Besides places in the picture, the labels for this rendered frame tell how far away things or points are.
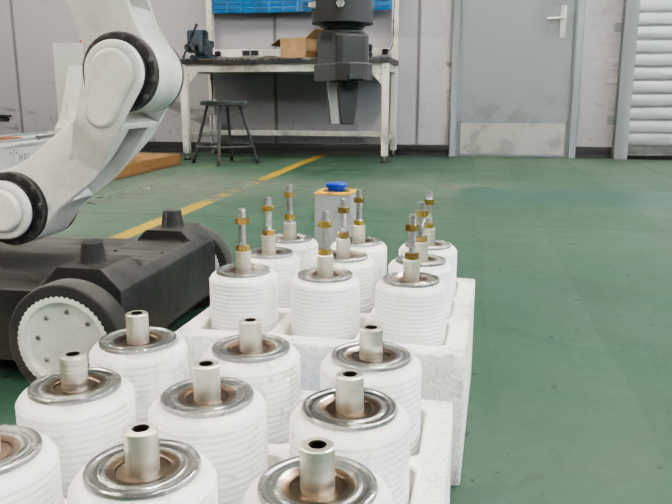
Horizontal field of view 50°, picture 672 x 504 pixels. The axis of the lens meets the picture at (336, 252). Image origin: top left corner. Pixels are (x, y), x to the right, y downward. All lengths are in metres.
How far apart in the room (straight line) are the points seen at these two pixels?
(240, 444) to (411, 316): 0.41
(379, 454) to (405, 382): 0.12
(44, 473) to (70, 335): 0.73
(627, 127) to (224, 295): 5.29
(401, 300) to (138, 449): 0.51
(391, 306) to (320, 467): 0.50
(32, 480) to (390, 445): 0.25
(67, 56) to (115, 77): 3.43
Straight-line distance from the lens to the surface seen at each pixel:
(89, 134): 1.39
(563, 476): 1.04
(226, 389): 0.62
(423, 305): 0.93
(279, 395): 0.69
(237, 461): 0.59
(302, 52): 5.72
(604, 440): 1.16
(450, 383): 0.93
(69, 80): 4.72
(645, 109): 6.15
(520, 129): 6.08
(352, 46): 1.03
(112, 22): 1.41
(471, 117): 6.06
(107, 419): 0.63
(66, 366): 0.64
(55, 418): 0.62
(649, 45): 6.16
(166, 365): 0.72
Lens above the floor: 0.49
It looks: 12 degrees down
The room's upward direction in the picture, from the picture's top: straight up
